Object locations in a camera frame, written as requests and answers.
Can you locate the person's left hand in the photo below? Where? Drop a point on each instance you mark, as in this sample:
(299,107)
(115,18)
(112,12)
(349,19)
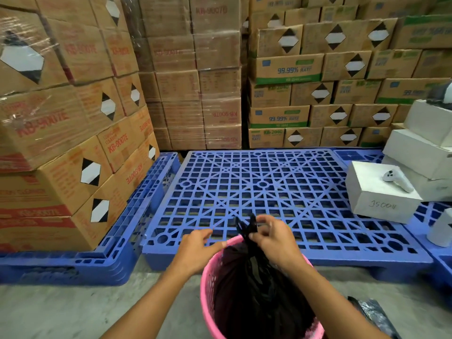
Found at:
(192,254)

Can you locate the person's right hand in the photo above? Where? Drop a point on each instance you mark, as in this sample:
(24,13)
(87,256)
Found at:
(280,243)

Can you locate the person's right thumb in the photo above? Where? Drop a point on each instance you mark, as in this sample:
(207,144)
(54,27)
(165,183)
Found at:
(257,236)

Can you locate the person's left thumb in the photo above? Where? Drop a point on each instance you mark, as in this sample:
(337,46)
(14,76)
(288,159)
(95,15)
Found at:
(216,246)

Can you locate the black plastic trash bag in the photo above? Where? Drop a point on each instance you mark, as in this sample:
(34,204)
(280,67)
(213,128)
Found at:
(254,296)

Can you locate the person's left forearm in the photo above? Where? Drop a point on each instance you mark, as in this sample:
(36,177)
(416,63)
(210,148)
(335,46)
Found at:
(152,303)

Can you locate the person's right forearm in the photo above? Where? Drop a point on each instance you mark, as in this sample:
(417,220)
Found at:
(332,303)

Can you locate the blue plastic grid pallet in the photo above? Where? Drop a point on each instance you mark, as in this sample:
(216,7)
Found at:
(282,194)

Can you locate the pink plastic basket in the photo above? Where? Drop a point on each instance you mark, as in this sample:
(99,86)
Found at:
(207,296)

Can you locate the white box with handwriting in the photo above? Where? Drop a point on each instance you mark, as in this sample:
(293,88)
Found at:
(374,194)

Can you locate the crumpled black plastic bag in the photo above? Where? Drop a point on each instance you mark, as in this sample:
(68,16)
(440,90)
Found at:
(374,314)

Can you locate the white game controller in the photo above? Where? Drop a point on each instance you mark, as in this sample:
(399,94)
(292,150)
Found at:
(397,178)

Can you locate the stack of green-print cartons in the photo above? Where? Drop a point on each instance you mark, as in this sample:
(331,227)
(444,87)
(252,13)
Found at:
(317,91)

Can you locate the wrapped stack of brown cartons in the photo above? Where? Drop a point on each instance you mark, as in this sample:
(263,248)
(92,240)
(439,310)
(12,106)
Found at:
(197,84)

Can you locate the wrapped stack of red-print cartons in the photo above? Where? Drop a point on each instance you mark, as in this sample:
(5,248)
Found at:
(56,119)

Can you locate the dark grey headset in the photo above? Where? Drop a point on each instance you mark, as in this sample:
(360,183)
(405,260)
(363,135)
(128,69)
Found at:
(439,95)

